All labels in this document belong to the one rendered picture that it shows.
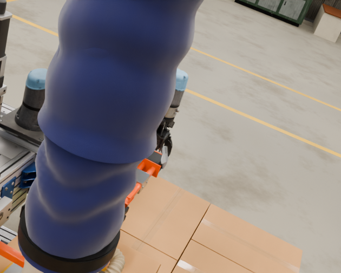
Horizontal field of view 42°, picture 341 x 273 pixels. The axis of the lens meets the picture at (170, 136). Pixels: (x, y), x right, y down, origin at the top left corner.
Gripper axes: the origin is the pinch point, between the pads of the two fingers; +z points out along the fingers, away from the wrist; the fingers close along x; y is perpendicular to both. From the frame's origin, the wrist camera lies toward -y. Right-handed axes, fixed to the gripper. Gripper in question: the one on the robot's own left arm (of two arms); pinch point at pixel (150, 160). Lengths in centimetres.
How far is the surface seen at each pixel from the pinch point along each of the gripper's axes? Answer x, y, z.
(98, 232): 9, 67, -20
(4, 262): -17, 57, 13
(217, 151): 6, -272, 123
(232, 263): 47, -53, 68
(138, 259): 13.2, 33.2, 13.6
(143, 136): 11, 65, -43
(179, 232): 16, -56, 68
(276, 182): 72, -264, 124
